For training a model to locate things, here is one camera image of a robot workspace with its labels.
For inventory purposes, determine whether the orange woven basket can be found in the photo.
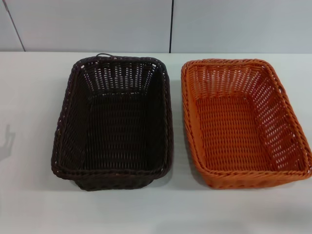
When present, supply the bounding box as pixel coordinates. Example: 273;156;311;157
180;58;312;190

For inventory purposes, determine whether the dark brown woven basket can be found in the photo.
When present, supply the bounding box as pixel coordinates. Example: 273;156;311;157
50;53;174;192

